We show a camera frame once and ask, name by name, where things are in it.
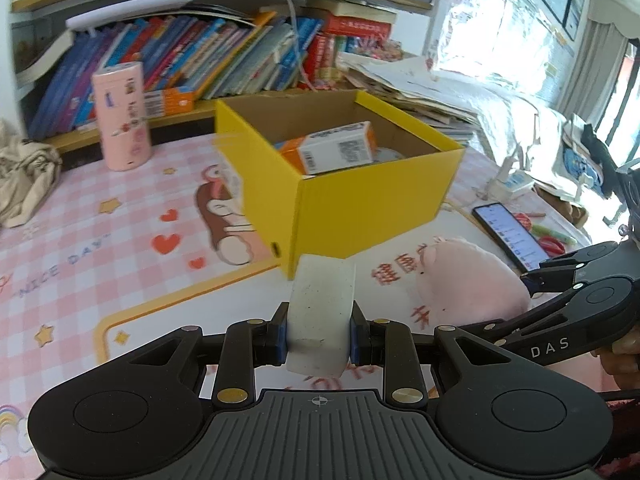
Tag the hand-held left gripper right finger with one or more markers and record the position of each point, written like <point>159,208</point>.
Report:
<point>356,335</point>

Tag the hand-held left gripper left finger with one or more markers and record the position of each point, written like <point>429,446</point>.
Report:
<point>282,335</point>

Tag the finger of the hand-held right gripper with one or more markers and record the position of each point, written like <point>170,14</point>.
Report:
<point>540,310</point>
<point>560,266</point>

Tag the white foam block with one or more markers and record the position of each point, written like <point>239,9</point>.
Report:
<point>320,310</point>

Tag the pink plush toy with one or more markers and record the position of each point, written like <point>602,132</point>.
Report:
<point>465,280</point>

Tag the yellow cardboard box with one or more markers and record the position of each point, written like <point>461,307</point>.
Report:
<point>360,210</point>

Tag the clear tape roll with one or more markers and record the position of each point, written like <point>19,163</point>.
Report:
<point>390,155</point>

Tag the orange white toothpaste box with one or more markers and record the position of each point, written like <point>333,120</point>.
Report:
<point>340,150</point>

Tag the pink checked desktop mat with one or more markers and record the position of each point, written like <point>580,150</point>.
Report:
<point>100,260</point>

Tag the person's right hand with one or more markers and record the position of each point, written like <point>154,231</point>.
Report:
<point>622,362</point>

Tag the red scissors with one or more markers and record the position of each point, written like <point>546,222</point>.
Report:
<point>552,245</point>

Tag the black smartphone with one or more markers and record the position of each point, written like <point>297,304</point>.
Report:
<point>510,235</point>

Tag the white desk gadget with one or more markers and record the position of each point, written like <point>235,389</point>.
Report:
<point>515,182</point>

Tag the pile of papers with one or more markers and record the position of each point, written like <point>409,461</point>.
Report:
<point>415,90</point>

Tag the small orange white box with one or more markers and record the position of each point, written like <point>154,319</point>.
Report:
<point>175,102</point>

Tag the pink cylindrical container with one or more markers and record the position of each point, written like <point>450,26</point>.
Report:
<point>122,120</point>

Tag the row of books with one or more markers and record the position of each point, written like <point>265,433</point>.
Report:
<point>200,55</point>

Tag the beige cloth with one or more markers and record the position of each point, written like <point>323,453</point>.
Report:
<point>25,175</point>

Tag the white desk lamp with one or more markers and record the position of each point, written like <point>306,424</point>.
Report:
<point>130,7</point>

